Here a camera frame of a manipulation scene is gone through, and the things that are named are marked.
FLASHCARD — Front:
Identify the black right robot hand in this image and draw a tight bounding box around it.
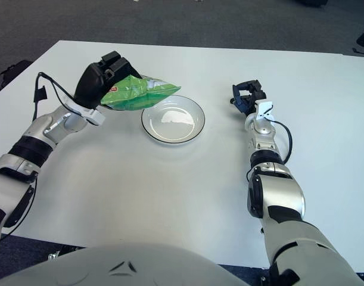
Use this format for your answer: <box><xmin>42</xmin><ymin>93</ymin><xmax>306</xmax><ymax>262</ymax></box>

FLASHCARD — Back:
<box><xmin>229</xmin><ymin>79</ymin><xmax>267</xmax><ymax>116</ymax></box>

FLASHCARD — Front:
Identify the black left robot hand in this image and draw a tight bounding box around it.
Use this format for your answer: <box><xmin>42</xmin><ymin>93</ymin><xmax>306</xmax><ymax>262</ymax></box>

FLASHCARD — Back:
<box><xmin>73</xmin><ymin>51</ymin><xmax>144</xmax><ymax>110</ymax></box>

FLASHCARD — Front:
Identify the green snack bag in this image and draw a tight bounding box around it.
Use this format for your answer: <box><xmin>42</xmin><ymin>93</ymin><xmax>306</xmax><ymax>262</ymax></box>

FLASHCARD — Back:
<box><xmin>99</xmin><ymin>74</ymin><xmax>182</xmax><ymax>111</ymax></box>

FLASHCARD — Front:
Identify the white plate with black rim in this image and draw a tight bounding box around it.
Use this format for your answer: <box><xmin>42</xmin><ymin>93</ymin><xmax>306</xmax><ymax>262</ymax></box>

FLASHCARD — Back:
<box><xmin>141</xmin><ymin>94</ymin><xmax>206</xmax><ymax>146</ymax></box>

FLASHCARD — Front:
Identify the black backpack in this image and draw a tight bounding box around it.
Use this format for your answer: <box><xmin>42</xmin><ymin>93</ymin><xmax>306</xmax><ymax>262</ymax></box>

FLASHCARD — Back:
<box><xmin>0</xmin><ymin>60</ymin><xmax>33</xmax><ymax>89</ymax></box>

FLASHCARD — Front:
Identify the black bulky floor object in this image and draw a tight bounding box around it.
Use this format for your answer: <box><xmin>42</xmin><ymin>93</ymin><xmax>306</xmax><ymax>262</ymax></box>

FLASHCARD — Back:
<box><xmin>299</xmin><ymin>0</ymin><xmax>330</xmax><ymax>7</ymax></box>

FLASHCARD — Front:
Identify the grey robot torso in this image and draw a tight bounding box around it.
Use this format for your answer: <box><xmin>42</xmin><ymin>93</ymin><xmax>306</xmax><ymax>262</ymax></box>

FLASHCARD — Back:
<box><xmin>0</xmin><ymin>243</ymin><xmax>254</xmax><ymax>286</ymax></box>

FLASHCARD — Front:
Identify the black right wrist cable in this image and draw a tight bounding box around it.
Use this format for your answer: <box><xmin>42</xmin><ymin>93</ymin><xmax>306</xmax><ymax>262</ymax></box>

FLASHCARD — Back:
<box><xmin>270</xmin><ymin>119</ymin><xmax>293</xmax><ymax>163</ymax></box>

